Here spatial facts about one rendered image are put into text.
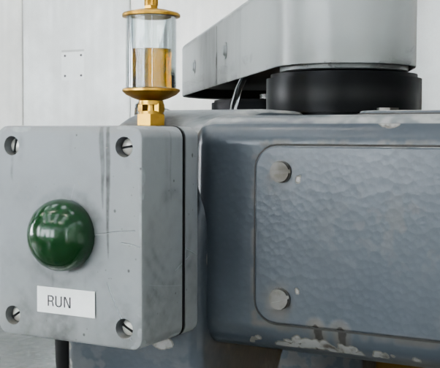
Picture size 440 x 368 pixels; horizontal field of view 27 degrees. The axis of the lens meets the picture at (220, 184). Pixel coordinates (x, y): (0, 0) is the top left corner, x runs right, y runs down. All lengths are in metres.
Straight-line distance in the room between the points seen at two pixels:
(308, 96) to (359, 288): 0.15
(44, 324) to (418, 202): 0.16
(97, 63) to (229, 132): 6.46
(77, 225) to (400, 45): 0.23
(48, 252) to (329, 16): 0.22
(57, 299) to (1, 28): 7.09
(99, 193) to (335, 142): 0.10
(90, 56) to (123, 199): 6.53
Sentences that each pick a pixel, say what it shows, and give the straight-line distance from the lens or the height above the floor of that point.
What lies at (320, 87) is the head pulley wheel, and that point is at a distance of 0.50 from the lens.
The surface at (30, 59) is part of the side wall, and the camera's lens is 7.25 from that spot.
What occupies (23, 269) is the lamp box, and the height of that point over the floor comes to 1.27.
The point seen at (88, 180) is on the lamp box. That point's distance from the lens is 0.38.
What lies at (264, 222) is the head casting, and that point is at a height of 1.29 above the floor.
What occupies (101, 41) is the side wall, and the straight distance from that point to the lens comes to 6.85.
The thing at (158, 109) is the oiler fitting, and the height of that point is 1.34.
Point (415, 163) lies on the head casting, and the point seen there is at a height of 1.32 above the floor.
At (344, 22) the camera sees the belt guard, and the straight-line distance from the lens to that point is 0.50.
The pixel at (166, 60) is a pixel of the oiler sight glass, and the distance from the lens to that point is 0.45.
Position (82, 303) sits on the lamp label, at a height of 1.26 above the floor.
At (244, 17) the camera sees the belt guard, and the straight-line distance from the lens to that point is 0.62.
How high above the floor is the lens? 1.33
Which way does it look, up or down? 3 degrees down
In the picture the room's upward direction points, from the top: straight up
